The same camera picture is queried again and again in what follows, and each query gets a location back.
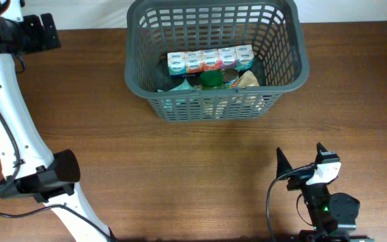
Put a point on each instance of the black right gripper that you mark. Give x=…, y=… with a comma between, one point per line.
x=299, y=181

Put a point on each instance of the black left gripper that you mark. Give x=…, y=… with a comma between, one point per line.
x=33, y=23

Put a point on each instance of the beige crinkled snack bag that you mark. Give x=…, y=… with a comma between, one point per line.
x=248, y=79

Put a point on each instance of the silver tin can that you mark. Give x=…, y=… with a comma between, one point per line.
x=230, y=78

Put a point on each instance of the green lid glass jar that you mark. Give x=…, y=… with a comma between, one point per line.
x=211, y=80

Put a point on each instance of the Kleenex tissue multipack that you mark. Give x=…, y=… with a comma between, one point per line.
x=192, y=63

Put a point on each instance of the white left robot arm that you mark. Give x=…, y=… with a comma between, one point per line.
x=29, y=167

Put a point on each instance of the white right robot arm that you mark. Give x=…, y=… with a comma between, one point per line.
x=332, y=216

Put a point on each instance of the grey plastic slotted basket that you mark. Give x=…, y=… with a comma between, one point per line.
x=272, y=28

